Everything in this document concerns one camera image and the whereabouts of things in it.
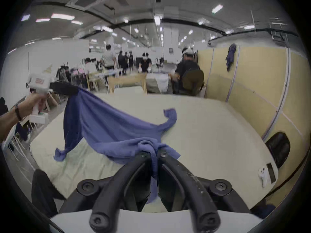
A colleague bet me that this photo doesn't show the group of people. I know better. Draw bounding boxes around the group of people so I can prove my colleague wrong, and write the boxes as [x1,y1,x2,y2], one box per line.
[101,44,135,76]

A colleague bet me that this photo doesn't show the brown office chair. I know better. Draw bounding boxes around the brown office chair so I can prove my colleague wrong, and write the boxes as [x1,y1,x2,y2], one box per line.
[182,69,205,96]

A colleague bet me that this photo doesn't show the wooden bed frame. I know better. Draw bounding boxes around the wooden bed frame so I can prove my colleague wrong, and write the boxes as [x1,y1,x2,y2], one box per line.
[107,73,148,94]

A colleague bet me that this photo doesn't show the black padded chair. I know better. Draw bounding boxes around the black padded chair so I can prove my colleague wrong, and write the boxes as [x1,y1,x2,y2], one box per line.
[265,132,291,169]

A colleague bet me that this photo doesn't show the blue garment hung on partition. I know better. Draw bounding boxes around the blue garment hung on partition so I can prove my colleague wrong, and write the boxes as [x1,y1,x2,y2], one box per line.
[225,43,237,72]

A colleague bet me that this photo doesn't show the bed with white cloth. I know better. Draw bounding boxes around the bed with white cloth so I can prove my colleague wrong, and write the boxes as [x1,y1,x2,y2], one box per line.
[146,73,170,94]

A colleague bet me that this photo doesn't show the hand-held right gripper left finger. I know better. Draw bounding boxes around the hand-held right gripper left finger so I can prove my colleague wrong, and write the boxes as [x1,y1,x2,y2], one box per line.
[59,152,151,233]

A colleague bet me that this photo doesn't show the dark phone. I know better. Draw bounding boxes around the dark phone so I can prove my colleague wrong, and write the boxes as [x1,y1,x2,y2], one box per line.
[266,163,276,183]

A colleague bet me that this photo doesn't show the person's legs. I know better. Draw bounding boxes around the person's legs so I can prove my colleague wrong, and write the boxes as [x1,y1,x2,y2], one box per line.
[31,169,66,218]

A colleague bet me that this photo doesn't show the black cable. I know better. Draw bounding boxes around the black cable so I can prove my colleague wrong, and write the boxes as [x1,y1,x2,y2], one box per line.
[264,152,309,198]

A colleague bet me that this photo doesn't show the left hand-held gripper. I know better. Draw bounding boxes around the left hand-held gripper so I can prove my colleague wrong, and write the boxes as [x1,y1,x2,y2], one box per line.
[26,64,80,125]

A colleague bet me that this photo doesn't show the person's left hand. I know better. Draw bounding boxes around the person's left hand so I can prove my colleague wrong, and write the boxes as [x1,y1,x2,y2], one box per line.
[17,92,47,120]

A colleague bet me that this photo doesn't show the person's left forearm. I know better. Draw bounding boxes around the person's left forearm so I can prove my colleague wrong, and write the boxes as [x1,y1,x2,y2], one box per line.
[0,105,23,143]

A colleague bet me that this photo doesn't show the blue shirt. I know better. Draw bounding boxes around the blue shirt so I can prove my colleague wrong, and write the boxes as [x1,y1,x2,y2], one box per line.
[54,88,182,204]

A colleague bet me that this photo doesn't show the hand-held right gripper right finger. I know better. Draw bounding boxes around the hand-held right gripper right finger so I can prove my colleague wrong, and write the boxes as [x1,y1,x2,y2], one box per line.
[157,151,251,232]

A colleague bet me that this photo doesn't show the white hand controller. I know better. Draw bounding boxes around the white hand controller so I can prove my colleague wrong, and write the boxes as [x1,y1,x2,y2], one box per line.
[258,167,269,188]

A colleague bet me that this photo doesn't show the bed with beige sheet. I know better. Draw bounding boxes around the bed with beige sheet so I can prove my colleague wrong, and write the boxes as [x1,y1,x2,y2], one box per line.
[29,85,279,213]

